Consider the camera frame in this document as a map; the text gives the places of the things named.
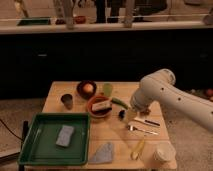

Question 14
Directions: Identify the black and white eraser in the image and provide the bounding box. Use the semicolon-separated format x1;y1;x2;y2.
91;101;111;112

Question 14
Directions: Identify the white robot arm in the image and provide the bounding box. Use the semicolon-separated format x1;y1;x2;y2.
130;69;213;133

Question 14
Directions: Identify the silver fork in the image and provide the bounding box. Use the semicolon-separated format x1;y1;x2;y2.
126;125;158;135

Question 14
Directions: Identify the green pepper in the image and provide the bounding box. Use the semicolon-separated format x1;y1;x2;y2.
111;97;129;109

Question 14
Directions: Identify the wooden table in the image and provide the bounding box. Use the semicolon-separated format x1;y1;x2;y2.
27;81;177;170

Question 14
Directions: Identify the green cup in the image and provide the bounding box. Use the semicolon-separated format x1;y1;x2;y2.
102;83;113;97

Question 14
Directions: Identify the orange bowl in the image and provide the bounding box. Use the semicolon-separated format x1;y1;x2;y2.
86;95;112;118

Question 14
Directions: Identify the yellow banana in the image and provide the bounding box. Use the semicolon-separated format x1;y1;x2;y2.
131;139;145;160

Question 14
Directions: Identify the blue-grey cloth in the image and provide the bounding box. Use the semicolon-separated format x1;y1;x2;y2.
88;142;114;164

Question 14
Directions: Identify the egg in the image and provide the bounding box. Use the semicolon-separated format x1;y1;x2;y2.
83;83;93;92

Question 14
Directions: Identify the dark brown bowl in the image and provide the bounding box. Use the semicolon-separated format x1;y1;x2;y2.
77;80;97;99

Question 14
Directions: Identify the dark grey cup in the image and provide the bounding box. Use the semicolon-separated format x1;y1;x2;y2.
61;94;73;110

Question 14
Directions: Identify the blue sponge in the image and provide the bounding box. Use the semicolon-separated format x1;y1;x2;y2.
56;125;75;147

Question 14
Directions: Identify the green plastic tray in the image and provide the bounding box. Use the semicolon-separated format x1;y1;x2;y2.
18;113;90;166

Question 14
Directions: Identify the black cable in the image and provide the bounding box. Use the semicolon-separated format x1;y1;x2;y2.
0;118;24;141

